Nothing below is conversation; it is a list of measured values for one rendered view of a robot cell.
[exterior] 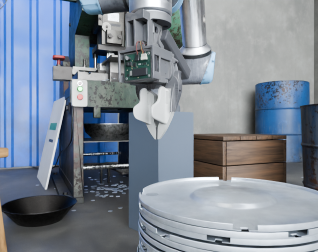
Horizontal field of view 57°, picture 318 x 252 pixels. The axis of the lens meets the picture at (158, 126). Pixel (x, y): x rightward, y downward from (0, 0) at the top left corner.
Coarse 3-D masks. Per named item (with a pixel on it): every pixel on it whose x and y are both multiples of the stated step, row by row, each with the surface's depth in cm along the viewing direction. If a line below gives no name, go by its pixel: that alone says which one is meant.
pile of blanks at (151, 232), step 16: (144, 224) 40; (160, 224) 37; (144, 240) 40; (160, 240) 36; (176, 240) 34; (192, 240) 33; (208, 240) 33; (224, 240) 32; (240, 240) 31; (256, 240) 31; (272, 240) 31; (288, 240) 31; (304, 240) 32
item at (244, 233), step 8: (144, 208) 40; (152, 216) 38; (160, 216) 36; (168, 224) 35; (176, 224) 34; (184, 224) 34; (200, 232) 33; (208, 232) 32; (216, 232) 32; (224, 232) 32; (232, 232) 31; (240, 232) 31; (248, 232) 31; (256, 232) 31; (264, 232) 31; (272, 232) 31; (280, 232) 31; (304, 232) 33; (312, 232) 32
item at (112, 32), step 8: (104, 16) 176; (112, 16) 178; (120, 16) 180; (104, 24) 175; (112, 24) 178; (120, 24) 180; (104, 32) 177; (112, 32) 175; (120, 32) 177; (104, 40) 177; (112, 40) 175; (120, 40) 177
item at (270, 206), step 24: (144, 192) 48; (168, 192) 48; (192, 192) 47; (216, 192) 46; (240, 192) 46; (264, 192) 46; (288, 192) 48; (312, 192) 48; (168, 216) 35; (192, 216) 36; (216, 216) 36; (240, 216) 36; (264, 216) 36; (288, 216) 36; (312, 216) 36
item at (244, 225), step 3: (234, 222) 34; (237, 222) 34; (240, 222) 34; (243, 222) 34; (246, 222) 34; (234, 225) 33; (237, 225) 33; (240, 225) 33; (243, 225) 33; (246, 225) 33; (249, 225) 33; (252, 225) 33; (243, 228) 32; (246, 228) 32
